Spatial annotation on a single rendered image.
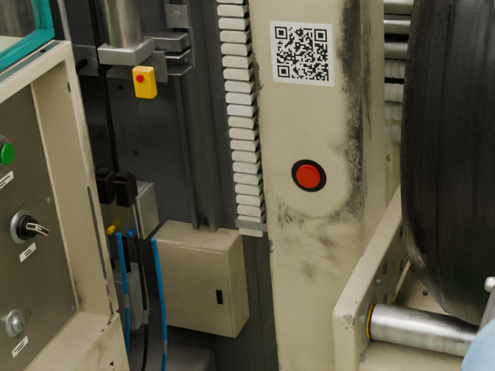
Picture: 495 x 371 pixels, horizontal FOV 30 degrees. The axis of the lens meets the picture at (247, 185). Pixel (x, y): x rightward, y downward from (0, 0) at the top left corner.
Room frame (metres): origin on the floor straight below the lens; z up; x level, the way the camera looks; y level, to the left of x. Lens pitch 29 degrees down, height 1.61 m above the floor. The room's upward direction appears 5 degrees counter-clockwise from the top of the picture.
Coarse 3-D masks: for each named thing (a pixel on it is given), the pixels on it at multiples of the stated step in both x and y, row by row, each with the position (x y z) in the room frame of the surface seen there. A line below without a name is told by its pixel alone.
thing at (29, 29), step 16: (0, 0) 0.92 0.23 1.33; (16, 0) 0.94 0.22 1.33; (32, 0) 0.97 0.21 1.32; (48, 0) 0.98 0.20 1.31; (0, 16) 0.91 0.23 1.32; (16, 16) 0.94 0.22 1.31; (32, 16) 0.96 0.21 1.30; (48, 16) 0.98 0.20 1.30; (0, 32) 0.91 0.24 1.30; (16, 32) 0.93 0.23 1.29; (32, 32) 0.96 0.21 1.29; (48, 32) 0.97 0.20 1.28; (0, 48) 0.90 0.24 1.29; (16, 48) 0.92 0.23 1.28; (32, 48) 0.94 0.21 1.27; (0, 64) 0.89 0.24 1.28
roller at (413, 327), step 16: (384, 304) 0.91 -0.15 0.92; (368, 320) 0.89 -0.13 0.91; (384, 320) 0.88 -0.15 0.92; (400, 320) 0.87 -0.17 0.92; (416, 320) 0.87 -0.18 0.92; (432, 320) 0.86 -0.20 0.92; (448, 320) 0.86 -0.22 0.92; (368, 336) 0.89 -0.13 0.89; (384, 336) 0.87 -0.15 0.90; (400, 336) 0.86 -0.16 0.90; (416, 336) 0.86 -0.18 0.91; (432, 336) 0.85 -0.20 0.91; (448, 336) 0.84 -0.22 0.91; (464, 336) 0.84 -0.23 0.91; (448, 352) 0.84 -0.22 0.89; (464, 352) 0.83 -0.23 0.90
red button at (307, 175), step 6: (300, 168) 0.99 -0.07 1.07; (306, 168) 0.99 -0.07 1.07; (312, 168) 0.99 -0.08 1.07; (300, 174) 0.99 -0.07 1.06; (306, 174) 0.99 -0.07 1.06; (312, 174) 0.98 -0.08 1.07; (318, 174) 0.98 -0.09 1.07; (300, 180) 0.99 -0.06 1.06; (306, 180) 0.99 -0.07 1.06; (312, 180) 0.98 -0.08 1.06; (318, 180) 0.98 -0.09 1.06; (306, 186) 0.99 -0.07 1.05; (312, 186) 0.98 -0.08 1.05
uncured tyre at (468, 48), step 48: (432, 0) 0.80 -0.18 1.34; (480, 0) 0.76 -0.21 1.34; (432, 48) 0.77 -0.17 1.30; (480, 48) 0.74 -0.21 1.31; (432, 96) 0.75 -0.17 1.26; (480, 96) 0.72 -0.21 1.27; (432, 144) 0.73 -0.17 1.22; (480, 144) 0.71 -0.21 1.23; (432, 192) 0.73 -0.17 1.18; (480, 192) 0.71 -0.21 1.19; (432, 240) 0.74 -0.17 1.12; (480, 240) 0.71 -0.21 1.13; (432, 288) 0.78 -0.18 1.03; (480, 288) 0.73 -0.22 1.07
